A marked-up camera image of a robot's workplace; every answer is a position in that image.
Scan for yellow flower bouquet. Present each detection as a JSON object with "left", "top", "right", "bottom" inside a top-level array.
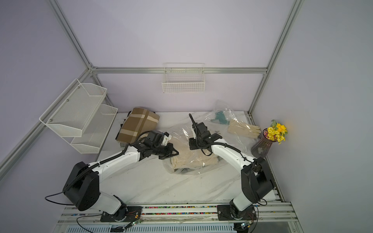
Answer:
[{"left": 266, "top": 119, "right": 288, "bottom": 144}]

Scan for dark glass flower vase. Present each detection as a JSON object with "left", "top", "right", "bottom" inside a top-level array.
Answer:
[{"left": 251, "top": 129, "right": 276, "bottom": 158}]

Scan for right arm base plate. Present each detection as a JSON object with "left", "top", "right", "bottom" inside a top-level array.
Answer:
[{"left": 217, "top": 205, "right": 257, "bottom": 221}]

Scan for white wire wall basket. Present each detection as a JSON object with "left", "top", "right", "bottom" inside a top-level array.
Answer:
[{"left": 162, "top": 63, "right": 206, "bottom": 94}]

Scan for brown beige plaid scarf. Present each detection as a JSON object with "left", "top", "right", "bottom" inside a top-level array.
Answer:
[{"left": 116, "top": 107, "right": 160, "bottom": 144}]

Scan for aluminium frame rails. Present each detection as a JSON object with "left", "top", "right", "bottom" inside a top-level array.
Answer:
[{"left": 1, "top": 1, "right": 297, "bottom": 233}]

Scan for plain beige knit scarf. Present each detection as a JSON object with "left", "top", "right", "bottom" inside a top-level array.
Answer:
[{"left": 171, "top": 145, "right": 219, "bottom": 170}]

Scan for clear plastic vacuum bag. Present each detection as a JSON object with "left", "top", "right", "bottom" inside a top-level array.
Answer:
[{"left": 163, "top": 100, "right": 261, "bottom": 175}]

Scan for cream knitted gloves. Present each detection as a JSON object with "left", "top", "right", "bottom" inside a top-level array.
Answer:
[{"left": 228, "top": 120, "right": 261, "bottom": 139}]

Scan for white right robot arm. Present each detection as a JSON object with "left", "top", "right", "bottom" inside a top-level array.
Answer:
[{"left": 189, "top": 114, "right": 275, "bottom": 219}]

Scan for small bag with green item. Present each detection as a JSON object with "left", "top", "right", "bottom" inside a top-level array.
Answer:
[{"left": 205, "top": 100, "right": 238, "bottom": 125}]

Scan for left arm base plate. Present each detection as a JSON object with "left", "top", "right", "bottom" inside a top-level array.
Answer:
[{"left": 100, "top": 206, "right": 143, "bottom": 222}]

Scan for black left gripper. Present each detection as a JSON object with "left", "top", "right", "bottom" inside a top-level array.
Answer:
[{"left": 152, "top": 143, "right": 179, "bottom": 160}]

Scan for white two-tier mesh shelf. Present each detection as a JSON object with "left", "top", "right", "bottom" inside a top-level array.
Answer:
[{"left": 39, "top": 79, "right": 118, "bottom": 154}]

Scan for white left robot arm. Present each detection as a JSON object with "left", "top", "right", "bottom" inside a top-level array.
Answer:
[{"left": 61, "top": 131, "right": 179, "bottom": 219}]

